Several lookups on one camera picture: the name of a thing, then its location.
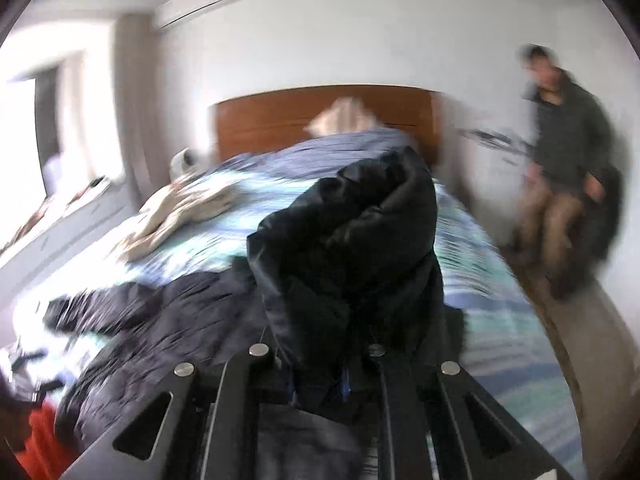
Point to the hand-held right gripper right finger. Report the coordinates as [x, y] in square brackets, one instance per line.
[362, 390]

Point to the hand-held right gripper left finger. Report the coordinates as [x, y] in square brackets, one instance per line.
[240, 395]

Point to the black puffer jacket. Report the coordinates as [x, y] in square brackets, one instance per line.
[350, 240]

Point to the navy quilted garment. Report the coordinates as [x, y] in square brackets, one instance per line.
[165, 320]

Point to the striped bed sheet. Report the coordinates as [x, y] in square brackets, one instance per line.
[480, 300]

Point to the beige cloth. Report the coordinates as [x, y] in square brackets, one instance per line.
[180, 215]

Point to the orange cloth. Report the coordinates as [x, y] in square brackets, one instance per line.
[45, 440]

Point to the white round object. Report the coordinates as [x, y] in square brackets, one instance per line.
[184, 162]

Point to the beige pillow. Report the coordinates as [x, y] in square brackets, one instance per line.
[342, 116]

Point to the wooden headboard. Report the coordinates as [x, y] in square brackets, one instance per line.
[270, 120]

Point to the grey curtain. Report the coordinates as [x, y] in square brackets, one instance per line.
[137, 105]

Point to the window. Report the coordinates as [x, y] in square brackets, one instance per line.
[50, 125]

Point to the white air conditioner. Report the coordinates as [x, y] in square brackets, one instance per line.
[190, 4]

